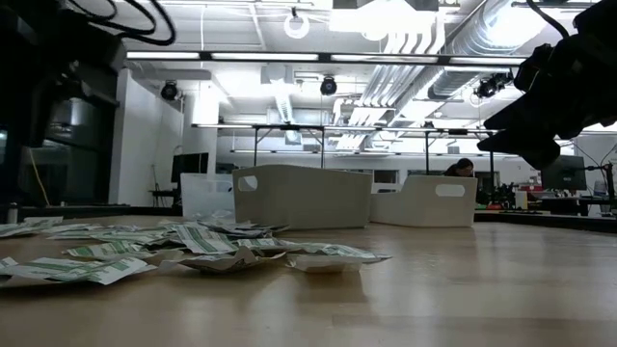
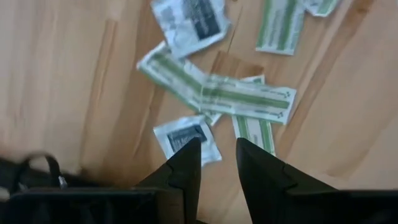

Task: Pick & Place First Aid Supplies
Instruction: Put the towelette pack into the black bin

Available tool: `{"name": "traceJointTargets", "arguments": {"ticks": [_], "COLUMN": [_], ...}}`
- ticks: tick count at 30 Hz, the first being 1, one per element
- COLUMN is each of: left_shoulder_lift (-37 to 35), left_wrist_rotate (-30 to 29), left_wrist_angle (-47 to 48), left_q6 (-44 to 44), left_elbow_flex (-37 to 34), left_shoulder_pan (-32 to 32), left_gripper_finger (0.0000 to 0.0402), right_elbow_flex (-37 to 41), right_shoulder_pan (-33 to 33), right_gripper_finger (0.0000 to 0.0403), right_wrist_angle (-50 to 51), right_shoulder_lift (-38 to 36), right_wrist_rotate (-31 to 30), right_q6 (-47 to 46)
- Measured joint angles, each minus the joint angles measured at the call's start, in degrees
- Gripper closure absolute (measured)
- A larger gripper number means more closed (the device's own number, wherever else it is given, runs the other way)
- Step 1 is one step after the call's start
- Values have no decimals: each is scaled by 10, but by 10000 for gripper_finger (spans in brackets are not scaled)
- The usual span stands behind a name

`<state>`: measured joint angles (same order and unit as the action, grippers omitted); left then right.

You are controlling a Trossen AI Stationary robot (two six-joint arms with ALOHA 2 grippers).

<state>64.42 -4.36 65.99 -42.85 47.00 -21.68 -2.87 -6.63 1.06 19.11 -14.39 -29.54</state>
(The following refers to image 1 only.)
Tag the light grey plastic bin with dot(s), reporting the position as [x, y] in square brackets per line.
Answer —
[303, 197]

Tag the white plastic bin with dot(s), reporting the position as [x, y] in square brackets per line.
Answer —
[424, 209]

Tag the small white cup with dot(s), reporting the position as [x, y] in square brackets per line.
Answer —
[13, 212]

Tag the black computer monitor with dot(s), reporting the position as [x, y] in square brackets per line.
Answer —
[571, 176]
[189, 168]

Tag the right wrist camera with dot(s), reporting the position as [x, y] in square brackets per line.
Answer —
[598, 19]

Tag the long overhead light bar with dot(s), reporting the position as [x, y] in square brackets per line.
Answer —
[265, 57]

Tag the black metal rig frame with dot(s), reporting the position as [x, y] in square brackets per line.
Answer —
[458, 131]
[289, 127]

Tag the white cylinder container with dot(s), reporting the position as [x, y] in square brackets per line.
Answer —
[521, 199]

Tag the person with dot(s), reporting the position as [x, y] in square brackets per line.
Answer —
[460, 168]

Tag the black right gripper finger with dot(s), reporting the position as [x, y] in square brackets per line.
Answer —
[535, 115]
[525, 147]

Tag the clear plastic bin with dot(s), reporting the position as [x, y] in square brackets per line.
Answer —
[207, 197]

